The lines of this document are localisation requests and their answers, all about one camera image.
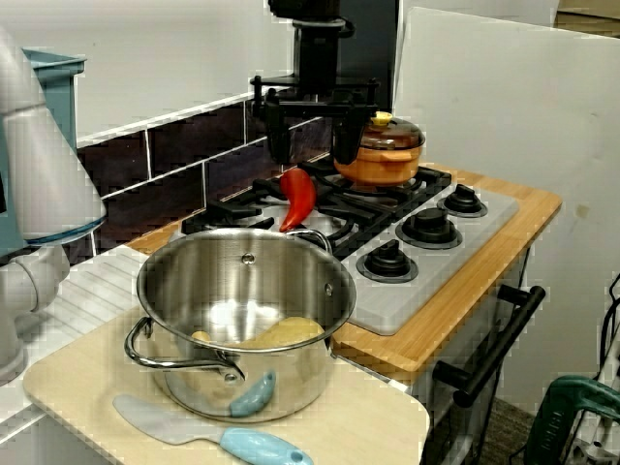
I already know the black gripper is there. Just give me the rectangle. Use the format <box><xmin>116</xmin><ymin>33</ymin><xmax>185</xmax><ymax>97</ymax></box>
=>
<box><xmin>249</xmin><ymin>17</ymin><xmax>380</xmax><ymax>166</ymax></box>

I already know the red toy chili pepper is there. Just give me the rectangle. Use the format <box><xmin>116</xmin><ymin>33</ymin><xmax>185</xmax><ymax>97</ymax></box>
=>
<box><xmin>278</xmin><ymin>168</ymin><xmax>319</xmax><ymax>233</ymax></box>

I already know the stainless steel pot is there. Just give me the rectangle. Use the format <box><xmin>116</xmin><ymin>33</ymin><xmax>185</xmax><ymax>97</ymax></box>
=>
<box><xmin>124</xmin><ymin>227</ymin><xmax>358</xmax><ymax>425</ymax></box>

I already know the orange toy pot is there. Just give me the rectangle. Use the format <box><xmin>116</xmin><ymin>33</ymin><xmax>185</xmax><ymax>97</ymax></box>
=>
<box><xmin>333</xmin><ymin>139</ymin><xmax>423</xmax><ymax>188</ymax></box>

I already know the black burner grate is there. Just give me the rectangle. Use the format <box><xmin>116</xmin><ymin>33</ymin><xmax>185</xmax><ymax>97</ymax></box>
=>
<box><xmin>181</xmin><ymin>186</ymin><xmax>384</xmax><ymax>263</ymax></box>
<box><xmin>251</xmin><ymin>162</ymin><xmax>454</xmax><ymax>229</ymax></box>

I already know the dark tile backsplash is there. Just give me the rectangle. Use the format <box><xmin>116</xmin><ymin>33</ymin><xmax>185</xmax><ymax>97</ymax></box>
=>
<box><xmin>77</xmin><ymin>72</ymin><xmax>340</xmax><ymax>258</ymax></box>

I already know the black stove knob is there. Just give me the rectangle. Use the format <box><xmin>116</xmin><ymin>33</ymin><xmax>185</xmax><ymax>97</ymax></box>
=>
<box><xmin>356</xmin><ymin>239</ymin><xmax>419</xmax><ymax>283</ymax></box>
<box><xmin>395</xmin><ymin>207</ymin><xmax>463</xmax><ymax>251</ymax></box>
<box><xmin>437</xmin><ymin>183</ymin><xmax>488</xmax><ymax>218</ymax></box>

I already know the grey toy stove top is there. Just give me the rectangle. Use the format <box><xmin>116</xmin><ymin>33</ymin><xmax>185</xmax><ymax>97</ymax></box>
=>
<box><xmin>181</xmin><ymin>164</ymin><xmax>520</xmax><ymax>336</ymax></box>

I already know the yellow toy food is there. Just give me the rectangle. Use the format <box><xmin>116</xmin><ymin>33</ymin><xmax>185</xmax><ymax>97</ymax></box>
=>
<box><xmin>190</xmin><ymin>316</ymin><xmax>326</xmax><ymax>349</ymax></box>

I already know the white foam board panel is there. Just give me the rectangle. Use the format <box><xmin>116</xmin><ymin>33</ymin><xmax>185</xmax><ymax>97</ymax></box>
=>
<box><xmin>394</xmin><ymin>7</ymin><xmax>620</xmax><ymax>413</ymax></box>

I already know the wooden countertop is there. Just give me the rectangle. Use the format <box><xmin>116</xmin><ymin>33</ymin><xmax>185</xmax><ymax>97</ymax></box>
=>
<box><xmin>126</xmin><ymin>164</ymin><xmax>563</xmax><ymax>373</ymax></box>

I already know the white ribbed sink counter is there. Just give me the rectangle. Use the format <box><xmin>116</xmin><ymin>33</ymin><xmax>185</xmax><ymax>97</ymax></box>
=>
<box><xmin>0</xmin><ymin>241</ymin><xmax>161</xmax><ymax>465</ymax></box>

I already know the grey toy faucet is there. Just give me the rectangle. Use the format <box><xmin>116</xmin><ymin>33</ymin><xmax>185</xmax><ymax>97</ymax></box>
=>
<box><xmin>0</xmin><ymin>23</ymin><xmax>109</xmax><ymax>387</ymax></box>

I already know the white toy kitchen cabinet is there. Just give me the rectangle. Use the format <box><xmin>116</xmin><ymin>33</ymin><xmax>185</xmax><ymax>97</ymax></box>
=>
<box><xmin>333</xmin><ymin>241</ymin><xmax>534</xmax><ymax>465</ymax></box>

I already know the light wooden cutting board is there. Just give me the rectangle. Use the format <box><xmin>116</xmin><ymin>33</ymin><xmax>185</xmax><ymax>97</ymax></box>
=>
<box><xmin>22</xmin><ymin>304</ymin><xmax>432</xmax><ymax>465</ymax></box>

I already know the brown cardboard box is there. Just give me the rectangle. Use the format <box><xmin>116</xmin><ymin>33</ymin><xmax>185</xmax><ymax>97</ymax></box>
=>
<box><xmin>553</xmin><ymin>0</ymin><xmax>620</xmax><ymax>39</ymax></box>

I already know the green power tool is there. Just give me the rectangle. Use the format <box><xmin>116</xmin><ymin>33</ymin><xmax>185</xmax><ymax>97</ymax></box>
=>
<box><xmin>525</xmin><ymin>376</ymin><xmax>620</xmax><ymax>465</ymax></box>

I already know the black oven door handle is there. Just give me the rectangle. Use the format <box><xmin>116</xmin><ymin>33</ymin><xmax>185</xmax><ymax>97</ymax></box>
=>
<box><xmin>432</xmin><ymin>284</ymin><xmax>547</xmax><ymax>408</ymax></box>

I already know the toy knife blue handle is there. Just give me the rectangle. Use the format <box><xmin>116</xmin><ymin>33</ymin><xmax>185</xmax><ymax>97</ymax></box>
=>
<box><xmin>112</xmin><ymin>393</ymin><xmax>315</xmax><ymax>465</ymax></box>

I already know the black cable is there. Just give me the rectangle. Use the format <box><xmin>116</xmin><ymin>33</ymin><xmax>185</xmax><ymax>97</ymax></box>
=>
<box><xmin>599</xmin><ymin>273</ymin><xmax>620</xmax><ymax>370</ymax></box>

